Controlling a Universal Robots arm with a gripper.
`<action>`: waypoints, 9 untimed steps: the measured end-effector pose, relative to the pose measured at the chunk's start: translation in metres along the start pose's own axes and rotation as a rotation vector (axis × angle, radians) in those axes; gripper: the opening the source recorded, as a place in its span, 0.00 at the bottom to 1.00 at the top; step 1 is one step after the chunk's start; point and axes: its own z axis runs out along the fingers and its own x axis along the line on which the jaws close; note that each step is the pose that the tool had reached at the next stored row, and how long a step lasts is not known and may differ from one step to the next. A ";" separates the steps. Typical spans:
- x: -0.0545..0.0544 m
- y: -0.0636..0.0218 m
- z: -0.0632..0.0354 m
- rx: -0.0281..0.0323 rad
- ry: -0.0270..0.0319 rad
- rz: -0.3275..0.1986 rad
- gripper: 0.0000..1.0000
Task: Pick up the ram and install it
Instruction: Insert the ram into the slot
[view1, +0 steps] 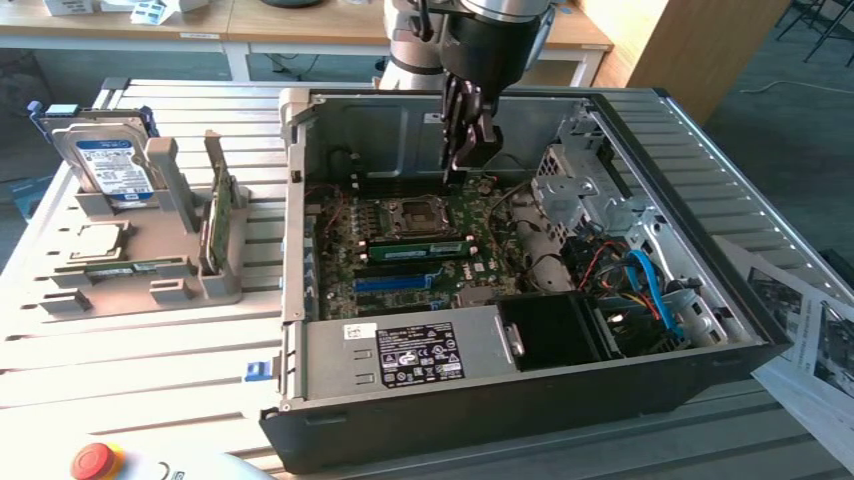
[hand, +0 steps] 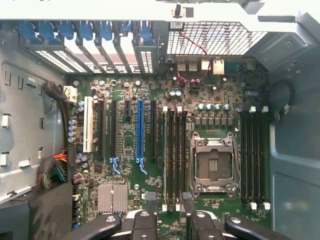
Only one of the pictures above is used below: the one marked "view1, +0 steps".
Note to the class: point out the white box with blue print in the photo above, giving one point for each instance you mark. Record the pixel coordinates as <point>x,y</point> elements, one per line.
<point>149,10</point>

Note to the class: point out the blue plastic clip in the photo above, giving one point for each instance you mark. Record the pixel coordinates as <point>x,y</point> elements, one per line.
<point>258,372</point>

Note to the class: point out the green RAM stick in slot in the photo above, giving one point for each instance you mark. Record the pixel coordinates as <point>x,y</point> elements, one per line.
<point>419,250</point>

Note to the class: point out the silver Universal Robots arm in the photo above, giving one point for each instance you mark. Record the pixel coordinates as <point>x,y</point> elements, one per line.
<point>413,50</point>

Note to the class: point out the grey parts rack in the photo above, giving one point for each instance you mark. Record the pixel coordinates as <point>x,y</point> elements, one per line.
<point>133,295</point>

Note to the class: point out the white teach pendant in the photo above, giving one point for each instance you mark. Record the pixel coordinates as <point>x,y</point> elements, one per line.
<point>200,467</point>

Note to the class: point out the white cardboard box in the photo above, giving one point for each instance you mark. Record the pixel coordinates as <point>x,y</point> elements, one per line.
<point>66,6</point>

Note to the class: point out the grey power supply unit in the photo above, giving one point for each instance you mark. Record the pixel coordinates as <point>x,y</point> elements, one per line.
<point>346,365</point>

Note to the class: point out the metal disk bay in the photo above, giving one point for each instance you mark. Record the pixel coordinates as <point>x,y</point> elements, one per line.
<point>573,195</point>

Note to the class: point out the black chair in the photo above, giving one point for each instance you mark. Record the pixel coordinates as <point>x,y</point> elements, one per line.
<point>823,25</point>

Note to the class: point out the hard disk with blue label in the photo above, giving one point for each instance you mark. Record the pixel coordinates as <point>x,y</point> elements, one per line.
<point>109,167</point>

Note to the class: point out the hard disk in blue caddy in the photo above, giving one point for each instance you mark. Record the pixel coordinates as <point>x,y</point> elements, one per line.
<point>86,117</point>

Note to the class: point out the silver CPU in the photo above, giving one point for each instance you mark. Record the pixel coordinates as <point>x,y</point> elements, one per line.
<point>100,241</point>

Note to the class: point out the CPU socket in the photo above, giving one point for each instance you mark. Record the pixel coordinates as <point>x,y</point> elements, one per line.
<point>412,215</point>

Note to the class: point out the wooden cabinet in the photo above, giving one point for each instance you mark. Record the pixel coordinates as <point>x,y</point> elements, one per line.
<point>693,50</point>

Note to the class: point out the black fan shroud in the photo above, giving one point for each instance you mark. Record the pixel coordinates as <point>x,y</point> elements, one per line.
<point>553,330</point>

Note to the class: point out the green motherboard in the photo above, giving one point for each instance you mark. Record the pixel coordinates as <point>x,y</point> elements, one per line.
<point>427,300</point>

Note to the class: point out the red emergency stop button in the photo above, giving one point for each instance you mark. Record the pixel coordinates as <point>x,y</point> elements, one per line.
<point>96,461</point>

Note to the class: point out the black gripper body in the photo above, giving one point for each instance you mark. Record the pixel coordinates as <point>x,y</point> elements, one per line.
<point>489,47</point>

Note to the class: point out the blue expansion slot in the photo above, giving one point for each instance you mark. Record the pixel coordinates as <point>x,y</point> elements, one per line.
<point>389,284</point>

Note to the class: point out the open black PC case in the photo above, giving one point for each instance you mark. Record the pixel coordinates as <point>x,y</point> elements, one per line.
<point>507,425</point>

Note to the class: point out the printed newspaper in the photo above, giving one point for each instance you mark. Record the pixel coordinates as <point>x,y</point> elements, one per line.
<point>800,320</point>

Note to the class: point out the wooden desk with white frame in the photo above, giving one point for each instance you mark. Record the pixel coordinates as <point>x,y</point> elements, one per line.
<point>280,30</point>

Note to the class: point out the green graphics card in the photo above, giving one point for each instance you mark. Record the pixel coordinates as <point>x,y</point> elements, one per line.
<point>218,220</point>

